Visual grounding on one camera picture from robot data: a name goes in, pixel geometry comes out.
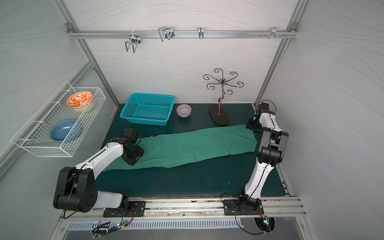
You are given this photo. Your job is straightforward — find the metal hook right end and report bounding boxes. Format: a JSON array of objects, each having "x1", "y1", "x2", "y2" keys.
[{"x1": 260, "y1": 27, "x2": 287, "y2": 39}]

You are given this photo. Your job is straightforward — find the orange patterned bowl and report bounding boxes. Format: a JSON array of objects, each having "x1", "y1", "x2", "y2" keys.
[{"x1": 66, "y1": 91, "x2": 93, "y2": 110}]

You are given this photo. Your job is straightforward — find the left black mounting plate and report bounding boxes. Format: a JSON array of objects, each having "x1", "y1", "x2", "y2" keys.
[{"x1": 103, "y1": 201, "x2": 146, "y2": 218}]

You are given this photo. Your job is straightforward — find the metal loop hook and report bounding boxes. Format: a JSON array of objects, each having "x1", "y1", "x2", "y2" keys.
[{"x1": 158, "y1": 27, "x2": 175, "y2": 42}]

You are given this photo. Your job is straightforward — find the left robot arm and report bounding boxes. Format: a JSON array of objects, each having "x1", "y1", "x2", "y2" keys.
[{"x1": 53, "y1": 129, "x2": 145, "y2": 215}]

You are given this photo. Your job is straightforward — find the aluminium top rail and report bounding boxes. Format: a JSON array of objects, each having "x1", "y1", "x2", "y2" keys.
[{"x1": 68, "y1": 29, "x2": 299, "y2": 40}]

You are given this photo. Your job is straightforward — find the white vent grille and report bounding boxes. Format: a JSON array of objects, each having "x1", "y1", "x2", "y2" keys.
[{"x1": 67, "y1": 218, "x2": 243, "y2": 231}]

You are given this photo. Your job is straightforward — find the small metal hook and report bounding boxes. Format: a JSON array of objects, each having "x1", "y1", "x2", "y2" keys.
[{"x1": 198, "y1": 27, "x2": 204, "y2": 39}]

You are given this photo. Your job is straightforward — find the black mounting plate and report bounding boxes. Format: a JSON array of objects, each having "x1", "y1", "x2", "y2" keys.
[
  {"x1": 222, "y1": 200, "x2": 265, "y2": 216},
  {"x1": 103, "y1": 201, "x2": 146, "y2": 218}
]

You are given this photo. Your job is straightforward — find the metal double hook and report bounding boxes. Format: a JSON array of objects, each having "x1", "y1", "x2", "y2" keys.
[{"x1": 125, "y1": 32, "x2": 141, "y2": 53}]

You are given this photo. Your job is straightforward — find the white wire wall basket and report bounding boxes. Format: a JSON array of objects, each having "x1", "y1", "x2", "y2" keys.
[{"x1": 11, "y1": 82, "x2": 106, "y2": 158}]

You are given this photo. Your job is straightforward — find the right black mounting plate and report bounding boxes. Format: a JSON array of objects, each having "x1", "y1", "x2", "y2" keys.
[{"x1": 222, "y1": 200, "x2": 265, "y2": 216}]

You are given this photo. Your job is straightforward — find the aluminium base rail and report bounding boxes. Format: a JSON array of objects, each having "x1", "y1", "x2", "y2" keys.
[{"x1": 58, "y1": 196, "x2": 307, "y2": 222}]

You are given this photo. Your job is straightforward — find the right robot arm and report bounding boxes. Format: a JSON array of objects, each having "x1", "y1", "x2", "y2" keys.
[{"x1": 238, "y1": 100, "x2": 289, "y2": 211}]

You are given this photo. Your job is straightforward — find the blue bowl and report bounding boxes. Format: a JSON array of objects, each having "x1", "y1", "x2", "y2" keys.
[{"x1": 50, "y1": 120, "x2": 83, "y2": 143}]

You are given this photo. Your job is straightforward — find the dark metal jewelry stand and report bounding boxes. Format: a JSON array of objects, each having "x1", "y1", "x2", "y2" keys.
[{"x1": 203, "y1": 68, "x2": 245, "y2": 127}]

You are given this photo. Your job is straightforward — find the green long pants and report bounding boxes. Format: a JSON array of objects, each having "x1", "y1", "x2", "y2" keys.
[{"x1": 104, "y1": 125, "x2": 258, "y2": 172}]

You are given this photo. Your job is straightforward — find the teal plastic basket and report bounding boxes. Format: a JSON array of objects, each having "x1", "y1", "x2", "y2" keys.
[{"x1": 120, "y1": 93, "x2": 175, "y2": 127}]

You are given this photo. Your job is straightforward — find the small pink bowl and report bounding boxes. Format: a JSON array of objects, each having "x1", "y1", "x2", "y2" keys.
[{"x1": 176, "y1": 104, "x2": 192, "y2": 118}]

